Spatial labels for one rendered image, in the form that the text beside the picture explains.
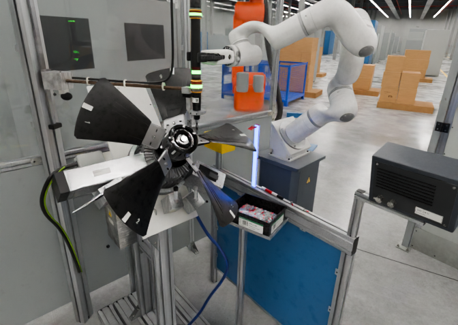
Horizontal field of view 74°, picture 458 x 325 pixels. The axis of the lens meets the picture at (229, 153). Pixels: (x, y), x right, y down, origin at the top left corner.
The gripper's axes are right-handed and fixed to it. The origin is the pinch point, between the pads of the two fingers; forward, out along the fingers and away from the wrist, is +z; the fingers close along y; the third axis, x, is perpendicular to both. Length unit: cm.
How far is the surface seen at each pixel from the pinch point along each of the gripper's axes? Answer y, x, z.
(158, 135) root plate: 2.5, -27.6, 15.7
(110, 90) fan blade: 10.5, -11.0, 28.6
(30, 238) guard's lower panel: 71, -94, 57
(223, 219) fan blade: -25, -54, 7
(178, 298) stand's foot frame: 29, -142, -5
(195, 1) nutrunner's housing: -1.5, 18.2, 1.0
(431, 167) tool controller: -74, -27, -31
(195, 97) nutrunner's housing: -1.1, -14.6, 1.4
